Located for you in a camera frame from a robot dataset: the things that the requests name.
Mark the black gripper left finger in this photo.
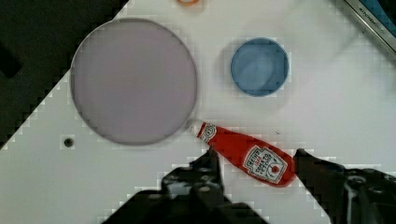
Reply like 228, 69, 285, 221
102, 148, 268, 224

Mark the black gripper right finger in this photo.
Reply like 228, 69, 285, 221
293, 148, 396, 224

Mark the red felt ketchup bottle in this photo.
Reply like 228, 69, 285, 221
191, 120, 295, 188

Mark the grey round plate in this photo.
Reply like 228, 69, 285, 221
70, 19, 198, 146

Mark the blue round bowl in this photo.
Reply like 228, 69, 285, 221
230, 37, 290, 97

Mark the silver toaster oven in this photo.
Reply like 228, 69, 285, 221
341, 0, 396, 58

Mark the orange slice toy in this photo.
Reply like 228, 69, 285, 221
177, 0, 200, 7

